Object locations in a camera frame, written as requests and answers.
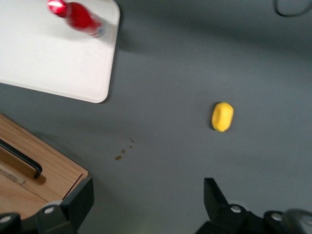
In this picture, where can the wooden drawer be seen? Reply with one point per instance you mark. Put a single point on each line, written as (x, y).
(48, 156)

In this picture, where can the white cutting board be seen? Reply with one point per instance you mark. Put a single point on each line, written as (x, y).
(48, 61)

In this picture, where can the yellow lemon-shaped object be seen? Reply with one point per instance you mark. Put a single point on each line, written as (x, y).
(222, 117)

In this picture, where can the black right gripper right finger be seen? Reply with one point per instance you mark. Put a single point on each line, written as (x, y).
(221, 217)

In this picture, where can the red coke bottle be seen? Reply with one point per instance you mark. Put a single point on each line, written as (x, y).
(80, 18)

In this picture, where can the wooden drawer cabinet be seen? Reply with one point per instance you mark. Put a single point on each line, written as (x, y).
(36, 192)

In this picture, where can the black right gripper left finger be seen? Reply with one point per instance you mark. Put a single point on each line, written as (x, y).
(63, 217)

